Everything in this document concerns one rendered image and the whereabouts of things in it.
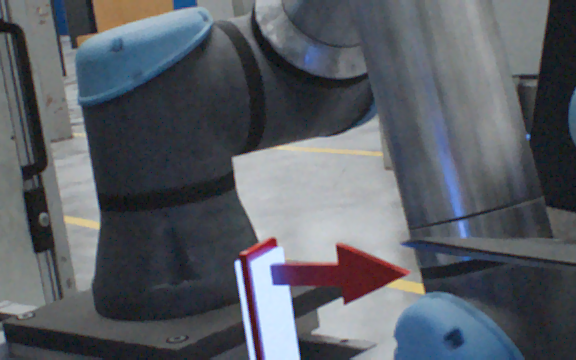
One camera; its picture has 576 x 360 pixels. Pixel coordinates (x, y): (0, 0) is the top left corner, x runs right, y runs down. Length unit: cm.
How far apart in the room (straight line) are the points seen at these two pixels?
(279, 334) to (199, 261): 49
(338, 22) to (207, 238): 20
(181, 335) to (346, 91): 25
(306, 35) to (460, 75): 35
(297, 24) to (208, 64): 8
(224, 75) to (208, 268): 15
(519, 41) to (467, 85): 1022
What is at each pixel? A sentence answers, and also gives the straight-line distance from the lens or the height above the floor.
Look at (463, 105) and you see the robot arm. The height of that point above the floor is 121.
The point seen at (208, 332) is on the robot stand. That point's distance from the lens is 91.
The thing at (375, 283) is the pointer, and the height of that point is 118.
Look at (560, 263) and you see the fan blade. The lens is 33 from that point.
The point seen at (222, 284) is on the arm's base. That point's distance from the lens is 97.
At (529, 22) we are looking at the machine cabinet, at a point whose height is 51.
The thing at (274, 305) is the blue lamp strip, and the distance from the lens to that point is 48.
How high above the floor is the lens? 130
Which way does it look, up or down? 10 degrees down
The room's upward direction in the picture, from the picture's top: 8 degrees counter-clockwise
